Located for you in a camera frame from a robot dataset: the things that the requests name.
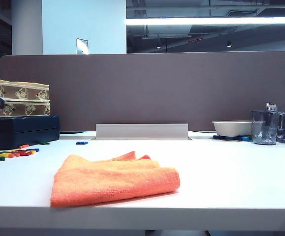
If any red letter magnet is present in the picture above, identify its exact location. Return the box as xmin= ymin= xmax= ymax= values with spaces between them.
xmin=8 ymin=149 xmax=32 ymax=158

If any orange microfibre cloth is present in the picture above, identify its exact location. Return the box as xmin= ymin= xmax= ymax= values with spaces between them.
xmin=50 ymin=150 xmax=181 ymax=208

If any brown box with cartoon print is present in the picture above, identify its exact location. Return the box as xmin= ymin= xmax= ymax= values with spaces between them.
xmin=0 ymin=77 xmax=50 ymax=101
xmin=0 ymin=99 xmax=51 ymax=118

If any dark blue plastic case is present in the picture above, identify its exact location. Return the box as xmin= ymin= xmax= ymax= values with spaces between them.
xmin=0 ymin=115 xmax=61 ymax=151

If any brown desk partition panel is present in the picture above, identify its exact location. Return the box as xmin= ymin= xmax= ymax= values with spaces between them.
xmin=0 ymin=50 xmax=285 ymax=133

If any blue flat mat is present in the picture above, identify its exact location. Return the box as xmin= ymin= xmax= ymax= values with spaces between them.
xmin=212 ymin=134 xmax=254 ymax=143

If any white ceiling light strip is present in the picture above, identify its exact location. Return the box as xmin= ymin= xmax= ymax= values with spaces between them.
xmin=125 ymin=16 xmax=285 ymax=26

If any beige paper bowl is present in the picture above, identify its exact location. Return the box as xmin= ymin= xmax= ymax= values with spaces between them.
xmin=211 ymin=120 xmax=254 ymax=137

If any clear plastic measuring cup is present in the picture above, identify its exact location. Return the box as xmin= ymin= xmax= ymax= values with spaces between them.
xmin=251 ymin=110 xmax=280 ymax=146

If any small wall sign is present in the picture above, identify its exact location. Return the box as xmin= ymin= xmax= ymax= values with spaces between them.
xmin=76 ymin=37 xmax=89 ymax=55

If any beige cable tray cover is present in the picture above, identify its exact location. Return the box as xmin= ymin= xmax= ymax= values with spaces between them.
xmin=95 ymin=123 xmax=190 ymax=140

